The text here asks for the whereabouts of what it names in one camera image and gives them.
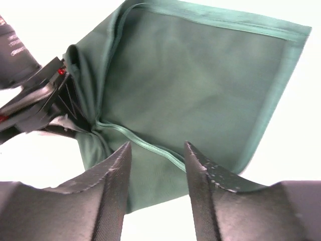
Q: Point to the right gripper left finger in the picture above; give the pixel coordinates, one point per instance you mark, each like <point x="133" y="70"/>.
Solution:
<point x="90" y="206"/>

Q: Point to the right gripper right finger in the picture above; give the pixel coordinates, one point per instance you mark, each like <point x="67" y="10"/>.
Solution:
<point x="228" y="207"/>

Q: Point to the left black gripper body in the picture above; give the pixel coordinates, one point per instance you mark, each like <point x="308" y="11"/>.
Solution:
<point x="48" y="102"/>

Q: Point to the dark green cloth napkin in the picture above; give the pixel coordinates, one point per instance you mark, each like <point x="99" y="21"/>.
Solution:
<point x="160" y="73"/>

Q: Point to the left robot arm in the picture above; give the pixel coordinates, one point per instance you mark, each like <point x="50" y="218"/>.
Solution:
<point x="17" y="63"/>

